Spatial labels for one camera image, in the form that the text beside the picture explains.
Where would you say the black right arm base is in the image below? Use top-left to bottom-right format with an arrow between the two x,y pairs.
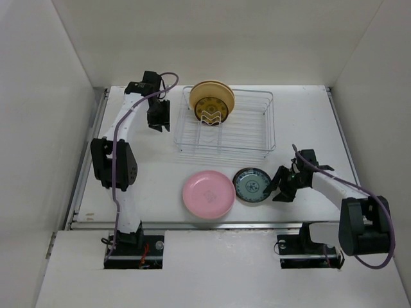
274,234 -> 345,270

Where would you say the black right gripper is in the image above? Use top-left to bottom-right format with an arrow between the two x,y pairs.
263,165 -> 308,202

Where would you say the white foam front board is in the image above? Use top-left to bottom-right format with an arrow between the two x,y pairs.
37,231 -> 410,307

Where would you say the yellow plate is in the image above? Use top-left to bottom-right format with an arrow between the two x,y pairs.
189,80 -> 235,116

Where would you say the white wire dish rack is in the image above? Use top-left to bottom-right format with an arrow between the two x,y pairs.
174,86 -> 275,160

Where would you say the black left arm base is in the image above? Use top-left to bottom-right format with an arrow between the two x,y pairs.
101,234 -> 164,270

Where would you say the pink plastic plate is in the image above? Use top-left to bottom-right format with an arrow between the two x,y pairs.
182,170 -> 236,220

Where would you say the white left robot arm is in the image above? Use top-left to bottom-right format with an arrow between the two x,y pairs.
90,71 -> 179,255

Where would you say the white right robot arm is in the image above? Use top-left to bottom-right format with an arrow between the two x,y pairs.
264,149 -> 396,257

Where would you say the blue patterned small plate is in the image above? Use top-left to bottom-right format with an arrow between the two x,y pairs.
232,167 -> 271,203

